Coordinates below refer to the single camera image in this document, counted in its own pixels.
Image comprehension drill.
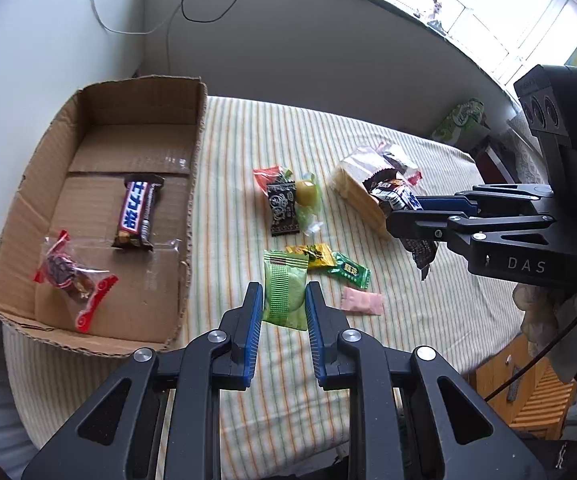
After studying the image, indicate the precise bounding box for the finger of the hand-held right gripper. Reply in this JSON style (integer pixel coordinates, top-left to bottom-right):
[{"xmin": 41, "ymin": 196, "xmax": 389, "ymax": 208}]
[
  {"xmin": 410, "ymin": 184, "xmax": 555, "ymax": 217},
  {"xmin": 385, "ymin": 209, "xmax": 555, "ymax": 252}
]

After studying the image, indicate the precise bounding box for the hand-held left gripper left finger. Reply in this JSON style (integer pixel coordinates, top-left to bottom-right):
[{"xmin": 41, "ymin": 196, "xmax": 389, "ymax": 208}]
[{"xmin": 21, "ymin": 281, "xmax": 264, "ymax": 480}]

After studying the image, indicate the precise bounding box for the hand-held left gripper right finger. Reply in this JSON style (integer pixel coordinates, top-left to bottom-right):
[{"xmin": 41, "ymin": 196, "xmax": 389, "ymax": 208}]
[{"xmin": 305, "ymin": 281, "xmax": 549, "ymax": 480}]

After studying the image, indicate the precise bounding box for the brown chocolate bar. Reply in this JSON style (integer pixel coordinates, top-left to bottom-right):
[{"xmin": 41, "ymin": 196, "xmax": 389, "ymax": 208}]
[
  {"xmin": 112, "ymin": 174, "xmax": 165, "ymax": 252},
  {"xmin": 366, "ymin": 177, "xmax": 439, "ymax": 281}
]

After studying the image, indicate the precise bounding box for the light green wafer packet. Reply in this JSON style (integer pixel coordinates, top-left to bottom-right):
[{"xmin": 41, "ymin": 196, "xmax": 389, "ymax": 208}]
[{"xmin": 262, "ymin": 250, "xmax": 310, "ymax": 332}]

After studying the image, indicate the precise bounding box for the green candy packet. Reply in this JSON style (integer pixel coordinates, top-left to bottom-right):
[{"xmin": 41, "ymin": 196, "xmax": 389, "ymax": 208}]
[{"xmin": 326, "ymin": 251, "xmax": 372, "ymax": 291}]

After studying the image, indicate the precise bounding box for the sliced bread packet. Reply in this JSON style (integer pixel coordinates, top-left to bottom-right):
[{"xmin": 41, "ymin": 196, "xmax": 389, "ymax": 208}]
[{"xmin": 331, "ymin": 142, "xmax": 422, "ymax": 241}]

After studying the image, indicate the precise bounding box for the cardboard box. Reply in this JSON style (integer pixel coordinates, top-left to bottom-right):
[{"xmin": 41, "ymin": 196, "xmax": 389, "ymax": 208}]
[{"xmin": 0, "ymin": 76, "xmax": 208, "ymax": 358}]

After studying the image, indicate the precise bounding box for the grey patterned cloth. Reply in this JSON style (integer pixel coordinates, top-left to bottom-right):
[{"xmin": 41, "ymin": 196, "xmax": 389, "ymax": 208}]
[{"xmin": 506, "ymin": 115, "xmax": 552, "ymax": 186}]

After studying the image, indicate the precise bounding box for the pink candy packet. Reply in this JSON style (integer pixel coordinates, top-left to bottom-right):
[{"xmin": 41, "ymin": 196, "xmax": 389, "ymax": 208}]
[{"xmin": 341, "ymin": 287, "xmax": 384, "ymax": 316}]

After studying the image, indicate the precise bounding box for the dark red box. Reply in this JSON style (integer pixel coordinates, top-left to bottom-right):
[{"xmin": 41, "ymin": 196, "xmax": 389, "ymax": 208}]
[{"xmin": 471, "ymin": 132, "xmax": 517, "ymax": 186}]

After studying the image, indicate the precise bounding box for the yellow candy packet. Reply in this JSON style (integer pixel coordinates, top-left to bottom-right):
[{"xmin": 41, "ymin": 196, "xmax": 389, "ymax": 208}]
[{"xmin": 286, "ymin": 242, "xmax": 334, "ymax": 272}]

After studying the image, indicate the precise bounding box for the green and white bag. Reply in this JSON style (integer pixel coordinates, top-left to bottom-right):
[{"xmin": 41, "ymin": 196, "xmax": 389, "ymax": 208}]
[{"xmin": 431, "ymin": 99, "xmax": 489, "ymax": 148}]

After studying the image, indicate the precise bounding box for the green candy in clear wrapper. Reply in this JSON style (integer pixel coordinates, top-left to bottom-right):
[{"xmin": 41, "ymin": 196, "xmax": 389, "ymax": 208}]
[{"xmin": 293, "ymin": 172, "xmax": 324, "ymax": 236}]

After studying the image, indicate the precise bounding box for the black patterned snack packet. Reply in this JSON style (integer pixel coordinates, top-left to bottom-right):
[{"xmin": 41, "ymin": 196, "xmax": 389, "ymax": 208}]
[{"xmin": 267, "ymin": 180, "xmax": 302, "ymax": 237}]

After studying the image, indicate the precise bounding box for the beige cloth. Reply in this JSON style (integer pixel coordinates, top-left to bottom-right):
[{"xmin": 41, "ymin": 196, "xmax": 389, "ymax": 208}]
[{"xmin": 513, "ymin": 282, "xmax": 577, "ymax": 381}]

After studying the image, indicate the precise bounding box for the red snack packet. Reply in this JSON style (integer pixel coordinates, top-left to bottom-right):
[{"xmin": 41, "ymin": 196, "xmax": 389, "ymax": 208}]
[{"xmin": 253, "ymin": 164, "xmax": 294, "ymax": 193}]

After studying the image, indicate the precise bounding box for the striped cloth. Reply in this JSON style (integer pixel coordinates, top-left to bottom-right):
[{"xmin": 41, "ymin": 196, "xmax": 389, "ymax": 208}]
[{"xmin": 3, "ymin": 95, "xmax": 524, "ymax": 466}]

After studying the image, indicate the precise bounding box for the red clear candy packet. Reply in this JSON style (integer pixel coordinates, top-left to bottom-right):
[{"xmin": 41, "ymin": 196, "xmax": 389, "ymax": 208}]
[{"xmin": 33, "ymin": 230, "xmax": 119, "ymax": 335}]

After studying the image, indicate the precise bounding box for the small figurine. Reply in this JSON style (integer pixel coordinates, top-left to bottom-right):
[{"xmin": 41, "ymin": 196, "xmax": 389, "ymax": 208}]
[{"xmin": 429, "ymin": 0, "xmax": 447, "ymax": 31}]

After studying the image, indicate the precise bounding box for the dark window sill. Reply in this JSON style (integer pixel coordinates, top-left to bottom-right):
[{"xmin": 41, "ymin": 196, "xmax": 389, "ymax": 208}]
[{"xmin": 161, "ymin": 0, "xmax": 519, "ymax": 111}]

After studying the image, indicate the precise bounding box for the orange wooden stool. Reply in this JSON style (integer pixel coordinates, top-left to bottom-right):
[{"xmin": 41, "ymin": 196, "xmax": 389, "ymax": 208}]
[{"xmin": 469, "ymin": 332, "xmax": 577, "ymax": 441}]

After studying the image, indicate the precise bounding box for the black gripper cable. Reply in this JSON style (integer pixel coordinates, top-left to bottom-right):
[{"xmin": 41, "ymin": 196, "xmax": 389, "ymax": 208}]
[{"xmin": 483, "ymin": 272, "xmax": 577, "ymax": 402}]

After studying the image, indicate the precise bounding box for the white cable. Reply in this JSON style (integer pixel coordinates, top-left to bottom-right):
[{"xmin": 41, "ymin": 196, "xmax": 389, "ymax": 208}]
[{"xmin": 87, "ymin": 0, "xmax": 189, "ymax": 78}]

